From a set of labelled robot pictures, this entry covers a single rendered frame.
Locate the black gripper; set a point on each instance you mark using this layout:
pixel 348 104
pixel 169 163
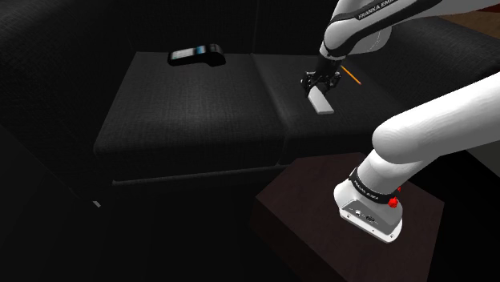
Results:
pixel 324 70

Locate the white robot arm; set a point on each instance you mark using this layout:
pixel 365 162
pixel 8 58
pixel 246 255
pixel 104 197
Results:
pixel 425 129

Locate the white flat remote control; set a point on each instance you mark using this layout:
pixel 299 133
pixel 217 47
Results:
pixel 321 102

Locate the orange pencil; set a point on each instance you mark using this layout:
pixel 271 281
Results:
pixel 350 75

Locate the black card payment terminal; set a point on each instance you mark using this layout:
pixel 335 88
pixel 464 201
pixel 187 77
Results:
pixel 197 55

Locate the black fabric sofa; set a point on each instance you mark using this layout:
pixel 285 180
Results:
pixel 187 113

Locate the dark brown robot stand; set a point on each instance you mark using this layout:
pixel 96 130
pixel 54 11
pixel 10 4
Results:
pixel 312 234

